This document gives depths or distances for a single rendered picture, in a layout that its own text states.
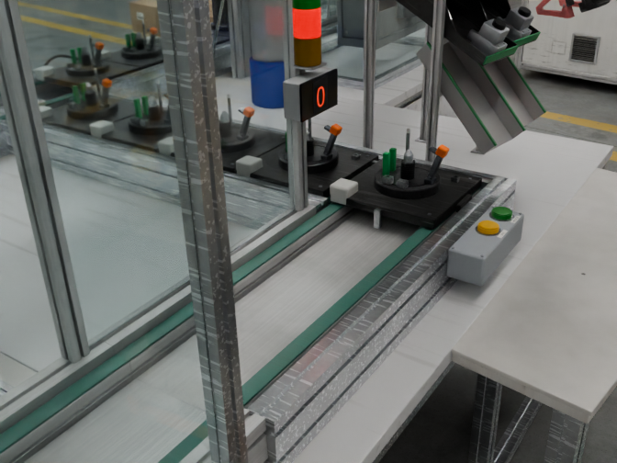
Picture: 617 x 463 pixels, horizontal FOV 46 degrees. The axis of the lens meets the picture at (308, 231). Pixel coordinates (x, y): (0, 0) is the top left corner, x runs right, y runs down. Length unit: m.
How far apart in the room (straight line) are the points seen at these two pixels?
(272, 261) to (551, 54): 4.66
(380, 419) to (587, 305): 0.49
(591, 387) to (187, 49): 0.85
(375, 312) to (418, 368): 0.12
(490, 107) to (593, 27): 3.91
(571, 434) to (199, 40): 0.88
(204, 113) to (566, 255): 1.06
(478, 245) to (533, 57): 4.59
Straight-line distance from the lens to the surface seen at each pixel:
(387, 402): 1.13
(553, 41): 5.79
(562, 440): 1.27
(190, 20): 0.60
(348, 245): 1.41
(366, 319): 1.13
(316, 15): 1.31
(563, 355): 1.27
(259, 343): 1.16
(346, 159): 1.67
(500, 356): 1.24
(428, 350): 1.24
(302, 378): 1.01
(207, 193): 0.65
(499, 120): 1.78
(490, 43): 1.65
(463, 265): 1.33
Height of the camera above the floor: 1.61
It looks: 28 degrees down
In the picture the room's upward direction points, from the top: 2 degrees counter-clockwise
